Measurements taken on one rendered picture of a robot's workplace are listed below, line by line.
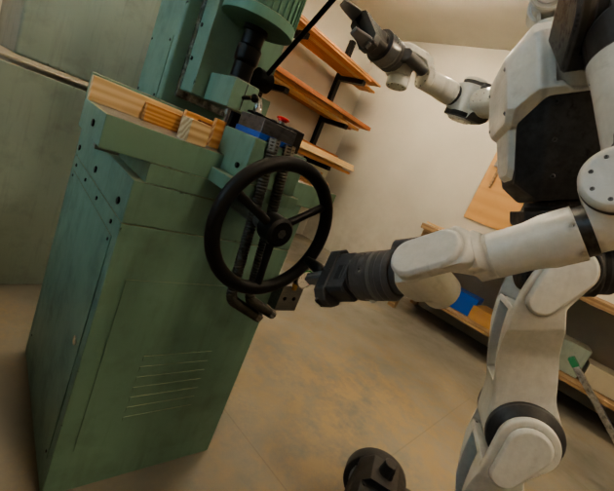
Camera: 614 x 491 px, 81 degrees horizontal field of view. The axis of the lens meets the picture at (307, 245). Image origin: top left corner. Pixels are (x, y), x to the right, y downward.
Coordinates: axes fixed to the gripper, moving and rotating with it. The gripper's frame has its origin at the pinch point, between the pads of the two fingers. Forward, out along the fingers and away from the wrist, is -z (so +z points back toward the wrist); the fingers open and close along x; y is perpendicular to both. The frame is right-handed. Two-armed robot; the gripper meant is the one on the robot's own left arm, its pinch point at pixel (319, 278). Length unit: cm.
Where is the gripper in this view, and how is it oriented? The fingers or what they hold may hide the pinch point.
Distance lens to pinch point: 73.6
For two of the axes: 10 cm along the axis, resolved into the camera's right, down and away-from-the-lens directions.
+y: -5.9, -6.4, -5.0
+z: 7.1, -1.0, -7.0
